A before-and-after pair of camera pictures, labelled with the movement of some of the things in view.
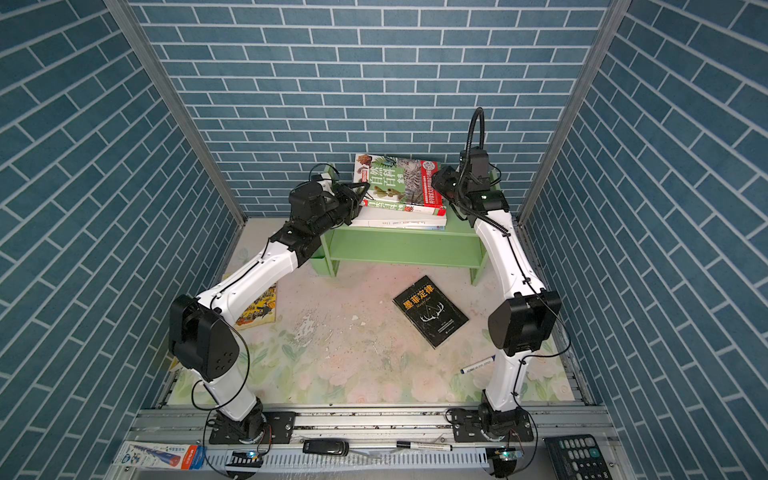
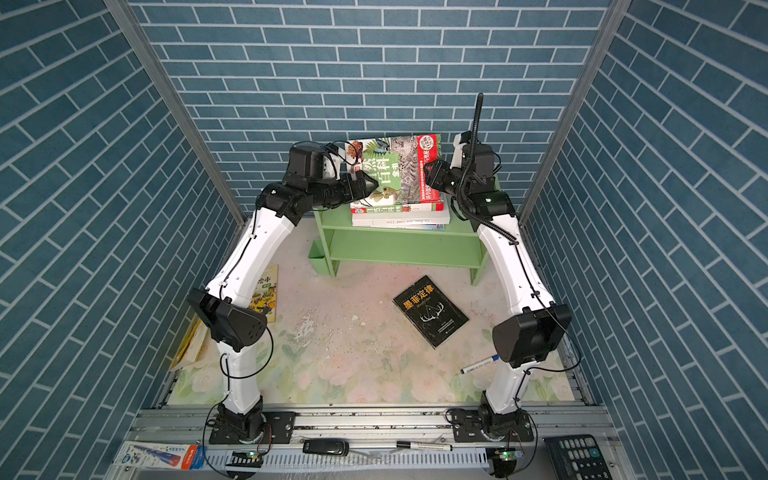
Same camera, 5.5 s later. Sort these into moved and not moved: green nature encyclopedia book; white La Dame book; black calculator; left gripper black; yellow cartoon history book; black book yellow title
Moved: left gripper black; green nature encyclopedia book
Not moved: yellow cartoon history book; black book yellow title; black calculator; white La Dame book
